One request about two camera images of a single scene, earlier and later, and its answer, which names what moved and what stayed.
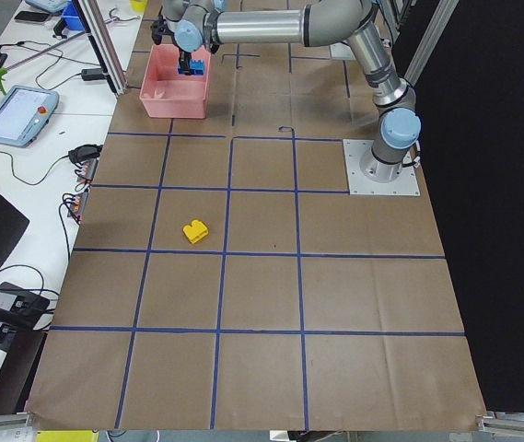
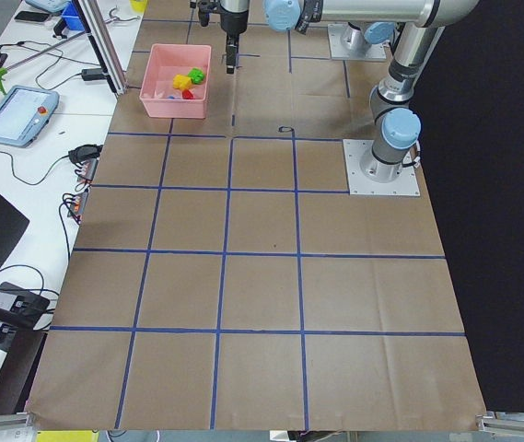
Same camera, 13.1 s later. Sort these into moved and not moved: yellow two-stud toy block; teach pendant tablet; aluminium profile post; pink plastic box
Moved: yellow two-stud toy block
Not moved: aluminium profile post; teach pendant tablet; pink plastic box
